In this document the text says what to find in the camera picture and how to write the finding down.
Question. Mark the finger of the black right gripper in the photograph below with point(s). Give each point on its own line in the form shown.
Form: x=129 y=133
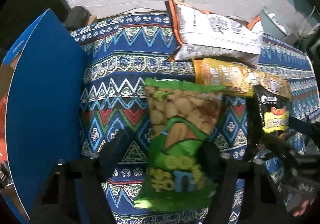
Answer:
x=306 y=128
x=278 y=147

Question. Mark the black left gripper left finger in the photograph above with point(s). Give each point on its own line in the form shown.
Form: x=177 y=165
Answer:
x=73 y=193

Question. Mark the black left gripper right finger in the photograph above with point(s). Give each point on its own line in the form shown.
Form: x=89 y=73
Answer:
x=261 y=200

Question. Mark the black yellow chip bag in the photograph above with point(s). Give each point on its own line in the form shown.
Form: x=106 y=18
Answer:
x=270 y=112

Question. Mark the green bean snack bag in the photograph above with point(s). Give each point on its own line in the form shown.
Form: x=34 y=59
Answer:
x=183 y=115

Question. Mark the yellow long snack pack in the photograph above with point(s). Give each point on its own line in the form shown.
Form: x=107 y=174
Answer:
x=239 y=80

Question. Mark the white orange snack bag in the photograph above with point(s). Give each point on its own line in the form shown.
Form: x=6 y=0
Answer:
x=203 y=34

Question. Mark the person right hand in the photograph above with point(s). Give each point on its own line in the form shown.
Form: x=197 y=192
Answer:
x=302 y=207

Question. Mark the blue cardboard box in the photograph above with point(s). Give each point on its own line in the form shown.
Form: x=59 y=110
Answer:
x=42 y=76

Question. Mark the light blue trash bin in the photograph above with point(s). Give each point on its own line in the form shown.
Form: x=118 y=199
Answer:
x=273 y=24

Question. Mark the blue patterned cloth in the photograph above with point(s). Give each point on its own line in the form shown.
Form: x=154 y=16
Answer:
x=123 y=52

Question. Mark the black round object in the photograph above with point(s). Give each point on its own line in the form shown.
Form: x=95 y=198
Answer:
x=77 y=18

